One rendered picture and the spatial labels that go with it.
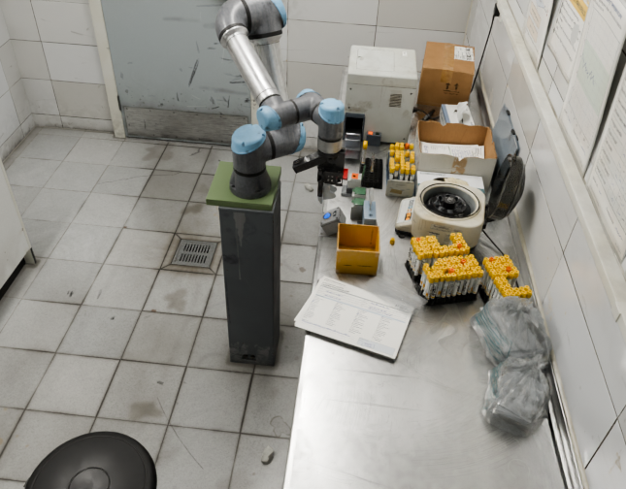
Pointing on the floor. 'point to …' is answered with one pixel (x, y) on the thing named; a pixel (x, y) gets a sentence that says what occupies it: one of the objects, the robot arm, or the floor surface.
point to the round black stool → (96, 464)
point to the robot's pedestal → (252, 280)
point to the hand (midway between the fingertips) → (319, 200)
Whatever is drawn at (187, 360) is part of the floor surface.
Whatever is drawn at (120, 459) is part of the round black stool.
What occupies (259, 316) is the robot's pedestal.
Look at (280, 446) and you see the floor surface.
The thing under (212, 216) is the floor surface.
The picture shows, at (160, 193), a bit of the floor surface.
